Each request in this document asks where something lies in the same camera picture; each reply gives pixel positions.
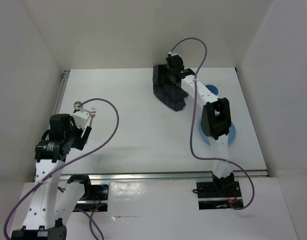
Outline silver fork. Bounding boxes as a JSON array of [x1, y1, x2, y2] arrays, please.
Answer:
[[89, 107, 97, 128]]

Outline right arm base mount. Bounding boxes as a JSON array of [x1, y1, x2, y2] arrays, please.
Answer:
[[192, 181, 244, 210]]

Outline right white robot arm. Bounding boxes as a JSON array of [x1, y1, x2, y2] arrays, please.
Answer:
[[162, 52, 235, 196]]

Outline blue plastic cup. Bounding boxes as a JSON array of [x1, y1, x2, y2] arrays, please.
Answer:
[[205, 84, 219, 96]]

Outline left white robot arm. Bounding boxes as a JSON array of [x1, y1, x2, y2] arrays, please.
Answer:
[[11, 110, 93, 240]]

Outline blue plastic plate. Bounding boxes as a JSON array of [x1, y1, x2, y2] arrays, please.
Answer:
[[198, 119, 238, 145]]

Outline purple cable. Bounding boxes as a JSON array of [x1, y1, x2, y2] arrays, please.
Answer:
[[169, 37, 256, 211], [3, 97, 120, 240]]

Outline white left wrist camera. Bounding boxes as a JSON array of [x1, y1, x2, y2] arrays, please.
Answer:
[[72, 108, 91, 130]]

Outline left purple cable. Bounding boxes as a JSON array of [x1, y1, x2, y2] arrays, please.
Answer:
[[3, 97, 120, 240]]

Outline dark grey checked cloth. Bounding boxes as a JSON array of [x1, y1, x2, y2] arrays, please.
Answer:
[[152, 64, 189, 112]]

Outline silver spoon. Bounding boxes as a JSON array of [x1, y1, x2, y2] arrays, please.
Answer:
[[73, 101, 83, 113]]

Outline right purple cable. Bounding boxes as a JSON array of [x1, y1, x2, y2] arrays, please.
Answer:
[[169, 37, 256, 211]]

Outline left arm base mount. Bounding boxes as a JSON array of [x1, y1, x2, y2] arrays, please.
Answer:
[[58, 174, 109, 212]]

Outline aluminium front rail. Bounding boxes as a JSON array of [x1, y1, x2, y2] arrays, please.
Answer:
[[60, 170, 269, 182]]

